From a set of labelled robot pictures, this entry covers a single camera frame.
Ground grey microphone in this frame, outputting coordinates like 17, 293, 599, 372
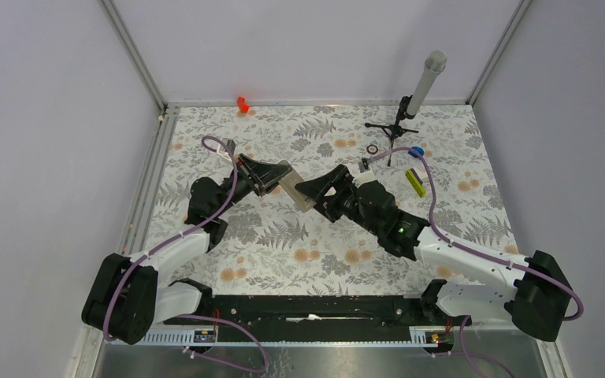
405, 50, 447, 119

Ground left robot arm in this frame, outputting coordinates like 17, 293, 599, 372
81, 154, 292, 345

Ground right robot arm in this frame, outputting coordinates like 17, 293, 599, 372
294, 165, 573, 342

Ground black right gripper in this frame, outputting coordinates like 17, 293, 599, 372
295, 164, 382, 236

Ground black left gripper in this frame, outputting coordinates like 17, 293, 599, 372
213, 154, 292, 217

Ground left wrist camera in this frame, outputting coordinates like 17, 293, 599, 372
215, 139, 236, 162

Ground white remote control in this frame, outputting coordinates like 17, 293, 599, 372
279, 160, 316, 213

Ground floral patterned table mat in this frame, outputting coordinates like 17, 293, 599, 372
146, 105, 518, 295

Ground red plastic block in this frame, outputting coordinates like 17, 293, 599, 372
236, 96, 250, 114

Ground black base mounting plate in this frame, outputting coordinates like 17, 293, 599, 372
166, 295, 464, 339

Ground blue plastic cap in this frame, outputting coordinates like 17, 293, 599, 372
408, 146, 425, 158

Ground aluminium frame rail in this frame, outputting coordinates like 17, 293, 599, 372
75, 0, 181, 378

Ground black microphone tripod stand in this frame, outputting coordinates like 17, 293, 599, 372
364, 95, 419, 150

